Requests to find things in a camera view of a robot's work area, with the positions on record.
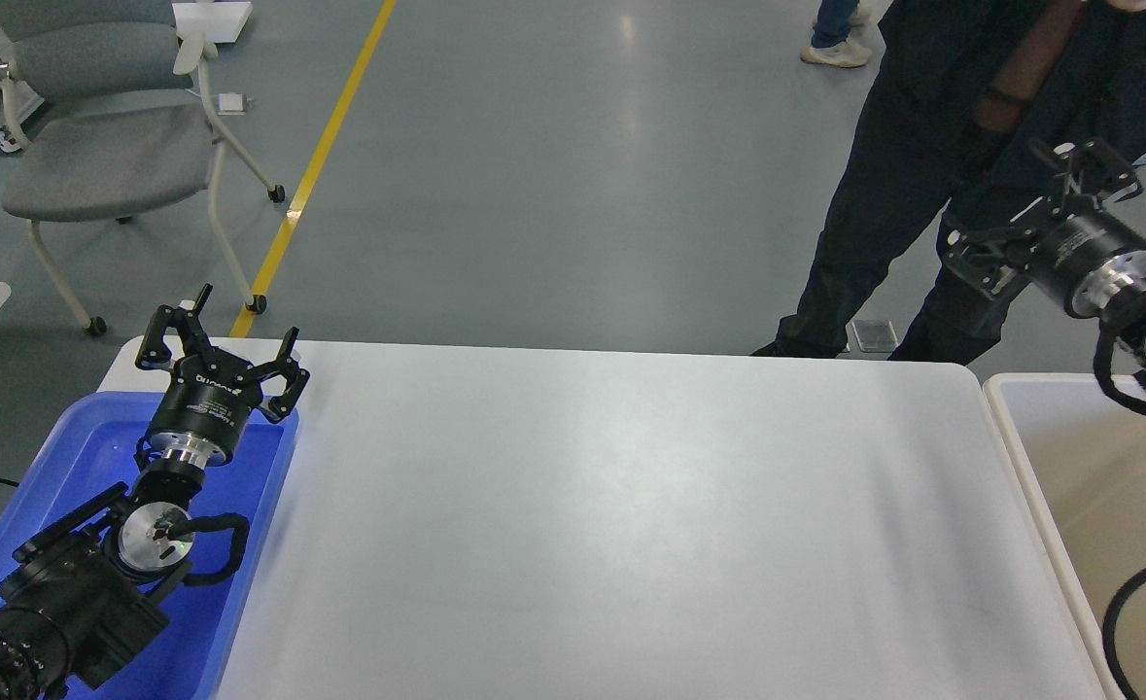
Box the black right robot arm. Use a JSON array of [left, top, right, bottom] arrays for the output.
[[942, 139, 1146, 416]]

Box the grey office chair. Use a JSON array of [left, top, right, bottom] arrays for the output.
[[0, 1, 287, 336]]

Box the metal floor plate right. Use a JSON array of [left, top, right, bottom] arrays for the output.
[[849, 318, 900, 354]]

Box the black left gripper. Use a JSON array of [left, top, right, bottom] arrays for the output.
[[135, 283, 311, 469]]

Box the person in black clothes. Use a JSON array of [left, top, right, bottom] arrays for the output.
[[758, 1, 1146, 359]]

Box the white power adapter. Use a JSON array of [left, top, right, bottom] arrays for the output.
[[214, 92, 250, 116]]

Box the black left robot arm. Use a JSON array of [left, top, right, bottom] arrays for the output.
[[0, 285, 311, 699]]

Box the white plastic bin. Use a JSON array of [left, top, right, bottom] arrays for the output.
[[983, 373, 1146, 699]]

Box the person in blue jeans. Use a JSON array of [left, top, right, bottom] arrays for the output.
[[799, 1, 872, 68]]

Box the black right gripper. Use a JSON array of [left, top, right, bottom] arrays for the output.
[[942, 139, 1146, 318]]

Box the blue plastic bin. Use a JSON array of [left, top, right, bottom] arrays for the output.
[[0, 393, 298, 699]]

